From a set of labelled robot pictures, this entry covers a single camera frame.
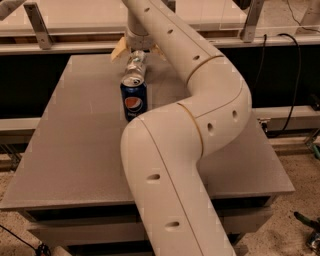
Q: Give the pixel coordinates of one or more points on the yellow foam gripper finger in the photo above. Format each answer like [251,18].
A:
[121,49]
[156,49]

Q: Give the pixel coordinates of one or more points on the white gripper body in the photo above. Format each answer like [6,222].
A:
[139,42]

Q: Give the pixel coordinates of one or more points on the silver green 7up can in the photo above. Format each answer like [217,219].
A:
[136,63]

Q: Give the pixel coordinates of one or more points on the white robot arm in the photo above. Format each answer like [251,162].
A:
[160,149]

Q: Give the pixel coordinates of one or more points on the blue Pepsi can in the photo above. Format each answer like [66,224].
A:
[134,96]

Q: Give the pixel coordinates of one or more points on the grey drawer cabinet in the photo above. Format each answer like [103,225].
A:
[71,183]

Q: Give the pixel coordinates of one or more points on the green tool on floor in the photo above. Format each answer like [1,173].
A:
[313,240]

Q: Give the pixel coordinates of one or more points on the left metal bracket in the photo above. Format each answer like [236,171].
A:
[36,20]

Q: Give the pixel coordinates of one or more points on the far right metal bracket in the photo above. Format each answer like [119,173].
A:
[310,22]

